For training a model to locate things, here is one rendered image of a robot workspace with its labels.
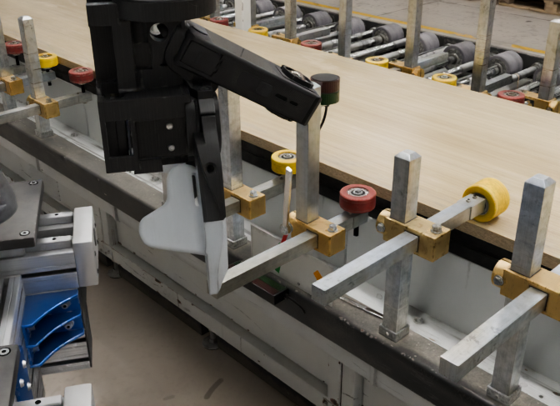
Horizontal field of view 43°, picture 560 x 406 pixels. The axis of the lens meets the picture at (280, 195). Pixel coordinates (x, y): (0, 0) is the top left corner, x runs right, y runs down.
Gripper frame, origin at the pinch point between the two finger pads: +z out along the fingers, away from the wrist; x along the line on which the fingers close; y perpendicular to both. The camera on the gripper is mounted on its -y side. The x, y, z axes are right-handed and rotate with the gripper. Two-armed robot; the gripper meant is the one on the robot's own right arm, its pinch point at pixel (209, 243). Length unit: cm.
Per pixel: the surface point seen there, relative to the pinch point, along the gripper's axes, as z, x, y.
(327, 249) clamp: 48, -72, -33
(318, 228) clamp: 45, -76, -32
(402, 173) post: 25, -58, -42
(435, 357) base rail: 62, -50, -48
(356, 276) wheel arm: 36, -45, -29
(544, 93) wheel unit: 43, -138, -121
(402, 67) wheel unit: 46, -184, -93
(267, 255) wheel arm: 46, -70, -19
